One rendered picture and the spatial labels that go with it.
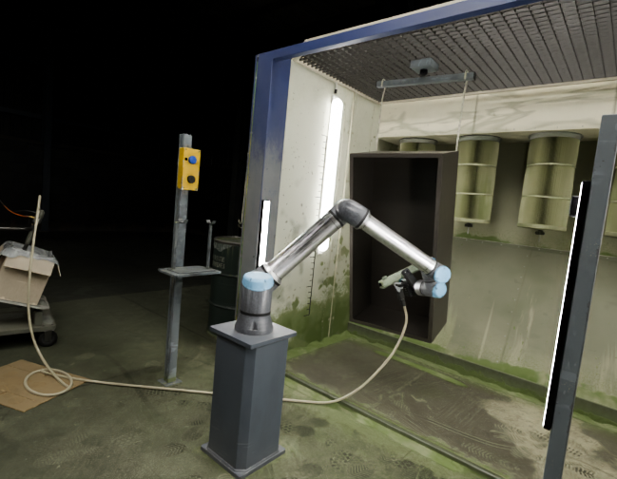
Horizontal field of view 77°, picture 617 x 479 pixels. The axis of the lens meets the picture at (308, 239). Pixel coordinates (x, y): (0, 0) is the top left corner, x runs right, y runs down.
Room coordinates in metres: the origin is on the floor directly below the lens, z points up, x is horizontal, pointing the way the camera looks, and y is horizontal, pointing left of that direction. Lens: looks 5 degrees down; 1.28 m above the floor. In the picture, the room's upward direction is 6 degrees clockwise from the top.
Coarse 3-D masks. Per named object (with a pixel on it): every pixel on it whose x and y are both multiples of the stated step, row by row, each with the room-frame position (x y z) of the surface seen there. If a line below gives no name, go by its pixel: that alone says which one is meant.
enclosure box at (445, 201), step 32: (352, 160) 2.55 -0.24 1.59; (384, 160) 2.80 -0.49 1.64; (416, 160) 2.67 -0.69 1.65; (448, 160) 2.32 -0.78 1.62; (352, 192) 2.59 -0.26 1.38; (384, 192) 2.83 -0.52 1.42; (416, 192) 2.70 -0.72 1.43; (448, 192) 2.39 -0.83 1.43; (416, 224) 2.73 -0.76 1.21; (448, 224) 2.47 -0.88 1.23; (352, 256) 2.66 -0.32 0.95; (384, 256) 2.91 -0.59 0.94; (448, 256) 2.55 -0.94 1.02; (352, 288) 2.70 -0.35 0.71; (384, 288) 2.95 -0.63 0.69; (448, 288) 2.63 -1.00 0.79; (352, 320) 2.74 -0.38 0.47; (384, 320) 2.75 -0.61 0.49; (416, 320) 2.73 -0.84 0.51
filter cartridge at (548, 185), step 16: (544, 144) 2.94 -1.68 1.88; (560, 144) 2.88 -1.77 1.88; (576, 144) 2.90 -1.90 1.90; (528, 160) 3.07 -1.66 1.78; (544, 160) 2.92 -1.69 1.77; (560, 160) 2.88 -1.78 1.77; (576, 160) 2.92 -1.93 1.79; (528, 176) 3.02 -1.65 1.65; (544, 176) 2.91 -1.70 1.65; (560, 176) 2.87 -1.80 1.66; (528, 192) 3.00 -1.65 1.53; (544, 192) 2.91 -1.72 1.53; (560, 192) 2.87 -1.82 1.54; (528, 208) 2.97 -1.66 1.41; (544, 208) 2.91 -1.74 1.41; (560, 208) 2.86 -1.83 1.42; (528, 224) 2.94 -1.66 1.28; (544, 224) 2.89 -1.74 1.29; (560, 224) 2.87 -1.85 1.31
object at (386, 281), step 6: (414, 270) 2.41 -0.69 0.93; (390, 276) 2.36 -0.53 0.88; (396, 276) 2.35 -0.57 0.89; (402, 276) 2.37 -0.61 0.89; (378, 282) 2.33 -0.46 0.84; (384, 282) 2.30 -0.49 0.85; (390, 282) 2.32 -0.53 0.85; (402, 294) 2.37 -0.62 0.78; (402, 300) 2.36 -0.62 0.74; (402, 306) 2.37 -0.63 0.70
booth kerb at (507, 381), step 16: (368, 336) 3.53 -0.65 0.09; (384, 336) 3.43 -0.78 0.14; (416, 352) 3.22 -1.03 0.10; (432, 352) 3.14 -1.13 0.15; (464, 368) 2.96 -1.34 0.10; (480, 368) 2.89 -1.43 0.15; (496, 384) 2.80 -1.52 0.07; (512, 384) 2.74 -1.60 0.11; (528, 384) 2.68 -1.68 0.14; (544, 400) 2.60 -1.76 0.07; (576, 400) 2.49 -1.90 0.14; (592, 416) 2.43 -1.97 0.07; (608, 416) 2.38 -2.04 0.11
